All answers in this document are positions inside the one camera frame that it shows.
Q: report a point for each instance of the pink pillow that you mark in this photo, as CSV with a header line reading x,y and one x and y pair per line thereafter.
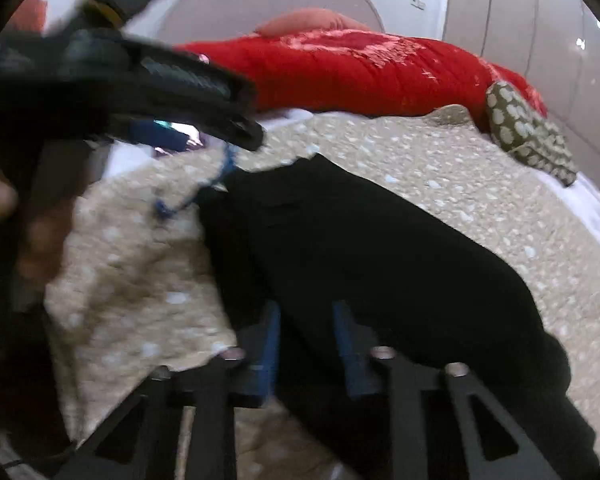
x,y
305,22

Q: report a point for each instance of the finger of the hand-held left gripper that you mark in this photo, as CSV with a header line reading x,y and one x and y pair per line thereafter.
x,y
195,77
230,127

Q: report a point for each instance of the red quilted duvet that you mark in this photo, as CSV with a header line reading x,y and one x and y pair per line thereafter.
x,y
340,70

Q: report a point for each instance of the green patterned cushion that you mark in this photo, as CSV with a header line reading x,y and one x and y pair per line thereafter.
x,y
525,132

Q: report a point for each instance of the white panelled wardrobe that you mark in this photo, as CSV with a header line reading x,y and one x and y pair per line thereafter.
x,y
520,15

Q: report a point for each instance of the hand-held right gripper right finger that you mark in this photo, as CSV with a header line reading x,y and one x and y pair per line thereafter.
x,y
351,360

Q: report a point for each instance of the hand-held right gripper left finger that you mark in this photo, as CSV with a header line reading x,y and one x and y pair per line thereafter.
x,y
269,355

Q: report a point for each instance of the black pants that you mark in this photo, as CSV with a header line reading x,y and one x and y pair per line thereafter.
x,y
360,245

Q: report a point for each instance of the person's left hand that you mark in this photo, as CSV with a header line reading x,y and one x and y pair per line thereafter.
x,y
45,240

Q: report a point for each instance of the beige spotted quilted blanket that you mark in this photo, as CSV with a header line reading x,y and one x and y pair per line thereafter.
x,y
455,175

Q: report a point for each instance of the white wall switch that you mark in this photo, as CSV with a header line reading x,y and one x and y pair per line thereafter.
x,y
418,3

